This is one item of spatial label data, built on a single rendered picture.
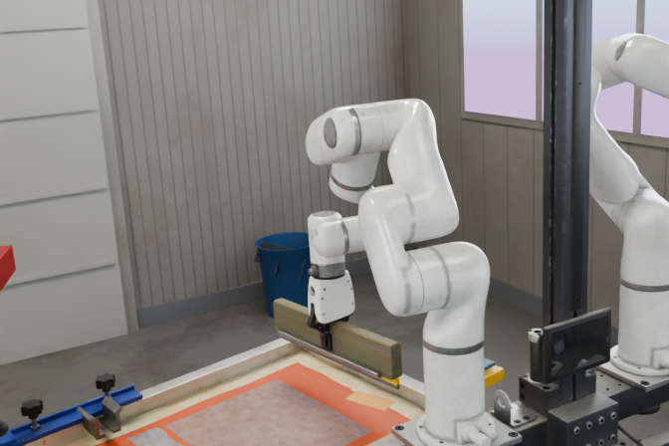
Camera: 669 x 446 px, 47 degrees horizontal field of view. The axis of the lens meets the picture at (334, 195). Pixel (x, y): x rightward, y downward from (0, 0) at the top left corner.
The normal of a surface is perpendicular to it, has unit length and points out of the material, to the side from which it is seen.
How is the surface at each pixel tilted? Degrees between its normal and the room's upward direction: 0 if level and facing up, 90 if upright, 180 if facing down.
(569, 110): 90
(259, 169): 90
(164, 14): 90
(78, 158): 90
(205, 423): 0
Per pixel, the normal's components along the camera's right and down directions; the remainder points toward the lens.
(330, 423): -0.06, -0.97
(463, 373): 0.16, 0.22
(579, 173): 0.48, 0.18
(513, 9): -0.88, 0.16
